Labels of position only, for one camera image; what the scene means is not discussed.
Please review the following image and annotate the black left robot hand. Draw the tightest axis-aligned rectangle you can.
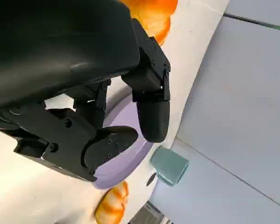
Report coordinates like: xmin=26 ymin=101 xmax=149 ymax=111
xmin=0 ymin=0 xmax=171 ymax=183

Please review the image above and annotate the orange and white bread roll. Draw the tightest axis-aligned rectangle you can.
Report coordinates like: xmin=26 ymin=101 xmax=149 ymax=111
xmin=118 ymin=0 xmax=179 ymax=47
xmin=95 ymin=181 xmax=129 ymax=224

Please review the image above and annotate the lilac plate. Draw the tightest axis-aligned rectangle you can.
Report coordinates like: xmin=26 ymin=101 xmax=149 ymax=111
xmin=92 ymin=96 xmax=154 ymax=190

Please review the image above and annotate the pale green mug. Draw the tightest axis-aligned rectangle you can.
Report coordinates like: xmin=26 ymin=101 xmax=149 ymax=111
xmin=150 ymin=146 xmax=190 ymax=187

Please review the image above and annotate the grey slatted box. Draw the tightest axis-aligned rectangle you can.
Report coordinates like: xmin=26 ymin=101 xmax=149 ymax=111
xmin=128 ymin=200 xmax=175 ymax=224

